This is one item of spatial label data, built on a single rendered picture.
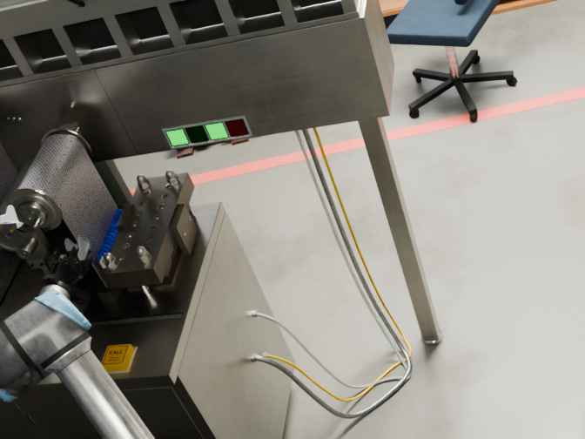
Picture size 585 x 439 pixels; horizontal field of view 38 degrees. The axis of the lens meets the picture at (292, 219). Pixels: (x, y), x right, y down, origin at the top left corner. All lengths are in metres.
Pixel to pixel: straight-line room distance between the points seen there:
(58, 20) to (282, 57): 0.59
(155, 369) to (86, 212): 0.49
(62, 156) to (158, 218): 0.32
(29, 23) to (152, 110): 0.39
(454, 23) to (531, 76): 0.59
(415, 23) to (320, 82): 1.84
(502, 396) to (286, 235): 1.30
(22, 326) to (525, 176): 2.49
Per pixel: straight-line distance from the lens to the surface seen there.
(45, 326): 1.81
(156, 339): 2.29
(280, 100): 2.29
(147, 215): 2.47
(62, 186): 2.32
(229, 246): 2.63
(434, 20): 4.02
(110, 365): 2.26
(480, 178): 3.80
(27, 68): 2.47
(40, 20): 2.36
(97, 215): 2.46
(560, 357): 3.09
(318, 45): 2.19
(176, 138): 2.44
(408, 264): 2.88
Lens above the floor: 2.43
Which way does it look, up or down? 39 degrees down
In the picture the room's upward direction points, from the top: 21 degrees counter-clockwise
